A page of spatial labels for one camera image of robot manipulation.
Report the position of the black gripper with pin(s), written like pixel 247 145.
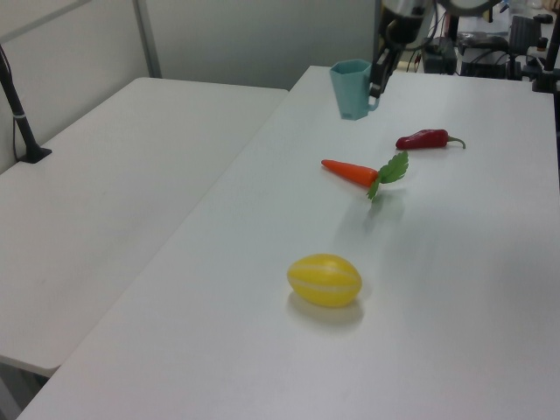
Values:
pixel 403 31

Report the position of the teal hexagonal mug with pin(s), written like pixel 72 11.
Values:
pixel 352 92

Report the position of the black electronics box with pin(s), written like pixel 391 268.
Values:
pixel 438 57

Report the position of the red toy chili pepper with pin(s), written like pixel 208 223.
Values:
pixel 422 139

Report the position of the black vertical pole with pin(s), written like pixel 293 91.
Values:
pixel 452 28

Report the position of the orange toy carrot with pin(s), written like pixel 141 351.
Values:
pixel 350 172

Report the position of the black office chair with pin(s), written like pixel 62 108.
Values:
pixel 524 37

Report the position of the yellow striped toy melon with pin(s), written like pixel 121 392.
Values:
pixel 324 280

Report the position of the white side table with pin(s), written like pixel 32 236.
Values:
pixel 109 197

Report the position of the black pole with base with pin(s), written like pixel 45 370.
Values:
pixel 19 122

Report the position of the grey partition post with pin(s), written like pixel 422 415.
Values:
pixel 376 30
pixel 146 39

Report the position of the black camera stand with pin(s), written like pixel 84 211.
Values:
pixel 547 65

